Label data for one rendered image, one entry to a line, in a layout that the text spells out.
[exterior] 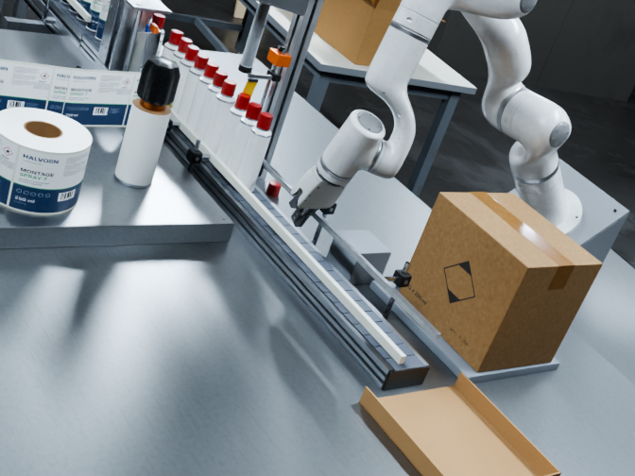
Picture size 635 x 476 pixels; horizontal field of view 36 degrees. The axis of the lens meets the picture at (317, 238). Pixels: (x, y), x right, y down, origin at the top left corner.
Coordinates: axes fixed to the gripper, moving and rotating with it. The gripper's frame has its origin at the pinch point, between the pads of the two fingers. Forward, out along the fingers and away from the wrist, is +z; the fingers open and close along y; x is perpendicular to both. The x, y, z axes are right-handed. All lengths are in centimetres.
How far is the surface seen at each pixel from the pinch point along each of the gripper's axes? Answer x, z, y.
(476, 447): 66, -12, -4
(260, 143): -22.5, 0.1, 1.1
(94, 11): -113, 41, 2
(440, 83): -118, 61, -165
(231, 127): -32.5, 5.5, 2.5
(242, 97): -35.5, -1.8, 1.6
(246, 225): -7.1, 12.0, 5.6
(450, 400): 54, -8, -8
